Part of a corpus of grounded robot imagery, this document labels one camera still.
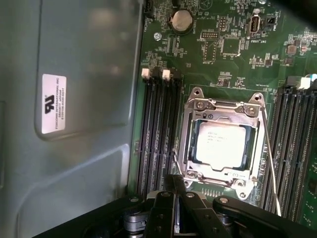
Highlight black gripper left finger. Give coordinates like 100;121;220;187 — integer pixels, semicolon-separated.
32;175;179;238

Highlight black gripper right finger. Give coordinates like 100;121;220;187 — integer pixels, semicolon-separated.
174;175;317;238

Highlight silver square CPU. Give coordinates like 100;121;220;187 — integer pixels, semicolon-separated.
195;120;248;166

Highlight long wire locking lever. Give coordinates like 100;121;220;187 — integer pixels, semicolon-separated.
260;105;283;217

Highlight metal socket cover frame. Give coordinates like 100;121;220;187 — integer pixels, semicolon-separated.
183;97;264;185

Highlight CPU socket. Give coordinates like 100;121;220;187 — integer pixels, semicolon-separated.
177;85;268;200

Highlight black RAM slot white clip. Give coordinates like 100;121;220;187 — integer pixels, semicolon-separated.
135;68;152;196
153;69;172;191

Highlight white label sticker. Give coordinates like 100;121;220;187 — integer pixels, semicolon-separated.
41;73;67;134

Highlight green motherboard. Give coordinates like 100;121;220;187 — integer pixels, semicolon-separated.
126;0;317;238

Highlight dark grey PC case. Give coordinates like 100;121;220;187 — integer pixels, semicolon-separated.
0;0;146;238

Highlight silver coin battery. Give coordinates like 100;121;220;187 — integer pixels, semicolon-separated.
167;8;194;36

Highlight silver internal USB port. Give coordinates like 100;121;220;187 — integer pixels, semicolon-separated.
247;14;261;40

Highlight hooked wire locking lever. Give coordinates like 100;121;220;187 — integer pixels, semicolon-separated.
171;147;186;179

